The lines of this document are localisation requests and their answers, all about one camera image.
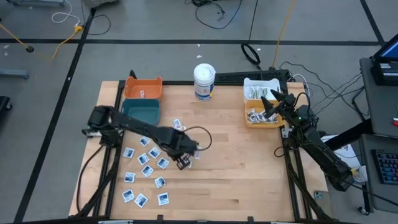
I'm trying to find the black power strip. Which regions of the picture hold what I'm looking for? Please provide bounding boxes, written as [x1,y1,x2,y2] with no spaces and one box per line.
[214,70,290,85]

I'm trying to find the black cable bundle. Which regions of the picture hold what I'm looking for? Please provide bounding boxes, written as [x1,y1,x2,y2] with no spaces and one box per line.
[185,0,244,30]

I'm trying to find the black box device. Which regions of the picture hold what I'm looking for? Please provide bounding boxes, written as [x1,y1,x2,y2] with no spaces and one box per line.
[370,60,398,86]

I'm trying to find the black desk crossbar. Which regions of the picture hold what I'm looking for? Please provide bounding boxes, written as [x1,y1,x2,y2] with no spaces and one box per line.
[323,119,374,152]

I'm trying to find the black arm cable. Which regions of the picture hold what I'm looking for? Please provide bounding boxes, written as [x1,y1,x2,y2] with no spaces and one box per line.
[294,91,312,110]
[182,125,213,152]

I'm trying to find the orange plastic bin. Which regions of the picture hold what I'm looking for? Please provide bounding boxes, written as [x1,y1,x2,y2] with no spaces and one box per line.
[124,76,164,100]

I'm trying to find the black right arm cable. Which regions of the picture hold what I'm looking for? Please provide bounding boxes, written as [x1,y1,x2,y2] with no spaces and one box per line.
[294,91,312,110]

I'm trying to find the teal plastic bin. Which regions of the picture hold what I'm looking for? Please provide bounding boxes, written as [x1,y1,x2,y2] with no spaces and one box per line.
[121,98,162,126]

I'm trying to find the white plastic bin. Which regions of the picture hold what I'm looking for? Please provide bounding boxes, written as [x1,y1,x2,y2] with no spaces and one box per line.
[243,77,282,103]

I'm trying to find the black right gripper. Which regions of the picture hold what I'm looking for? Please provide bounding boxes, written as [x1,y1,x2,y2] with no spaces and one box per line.
[260,88,304,125]

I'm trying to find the white yellow bottle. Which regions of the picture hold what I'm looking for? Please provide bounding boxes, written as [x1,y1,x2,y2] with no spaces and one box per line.
[351,166,369,184]

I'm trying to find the white paper sheet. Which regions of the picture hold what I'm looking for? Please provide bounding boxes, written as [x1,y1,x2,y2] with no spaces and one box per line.
[320,135,361,169]

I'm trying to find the white power cable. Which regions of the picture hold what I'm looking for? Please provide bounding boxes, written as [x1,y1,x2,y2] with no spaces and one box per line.
[291,73,309,95]

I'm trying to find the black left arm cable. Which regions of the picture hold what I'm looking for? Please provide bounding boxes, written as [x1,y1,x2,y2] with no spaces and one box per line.
[182,125,213,152]

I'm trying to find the grey desk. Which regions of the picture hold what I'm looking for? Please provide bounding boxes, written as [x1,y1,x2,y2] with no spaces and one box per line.
[359,133,398,214]

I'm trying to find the yellow extension cable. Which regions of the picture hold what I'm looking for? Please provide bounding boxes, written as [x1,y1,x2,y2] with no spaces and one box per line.
[0,23,85,60]

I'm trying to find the black keyboard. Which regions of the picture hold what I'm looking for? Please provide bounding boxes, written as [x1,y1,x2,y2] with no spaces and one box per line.
[371,149,398,185]

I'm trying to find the black laptop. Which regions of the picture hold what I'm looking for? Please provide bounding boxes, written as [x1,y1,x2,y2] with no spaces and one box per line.
[373,42,398,63]

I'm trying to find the black chair base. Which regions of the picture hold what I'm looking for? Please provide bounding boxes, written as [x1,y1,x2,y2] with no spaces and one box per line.
[0,95,13,111]

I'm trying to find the yellow plastic bin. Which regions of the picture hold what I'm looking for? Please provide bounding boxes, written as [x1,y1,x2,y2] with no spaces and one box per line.
[244,99,287,129]

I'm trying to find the white wipes canister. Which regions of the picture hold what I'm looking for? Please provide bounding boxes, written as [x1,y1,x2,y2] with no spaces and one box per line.
[193,63,216,102]

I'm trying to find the yellow hanging cable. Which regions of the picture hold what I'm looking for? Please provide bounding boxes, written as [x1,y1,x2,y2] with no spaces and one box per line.
[272,0,295,68]

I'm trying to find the white floor cable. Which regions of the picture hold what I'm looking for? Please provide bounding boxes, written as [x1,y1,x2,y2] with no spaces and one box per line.
[51,0,82,26]

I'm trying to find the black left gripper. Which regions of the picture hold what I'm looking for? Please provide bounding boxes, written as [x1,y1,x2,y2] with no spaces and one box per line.
[169,136,200,170]

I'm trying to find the dark smartphone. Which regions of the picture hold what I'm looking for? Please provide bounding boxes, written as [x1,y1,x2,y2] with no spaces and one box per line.
[313,190,334,218]

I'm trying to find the black hanging cable with coil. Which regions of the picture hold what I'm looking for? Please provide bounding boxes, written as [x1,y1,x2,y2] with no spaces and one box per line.
[241,0,262,70]

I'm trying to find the grey side table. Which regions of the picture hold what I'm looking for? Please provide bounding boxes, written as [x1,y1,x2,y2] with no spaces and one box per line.
[359,57,398,138]

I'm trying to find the grey metal bar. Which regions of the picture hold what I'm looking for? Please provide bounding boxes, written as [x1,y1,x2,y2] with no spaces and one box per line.
[7,0,66,7]
[0,68,30,80]

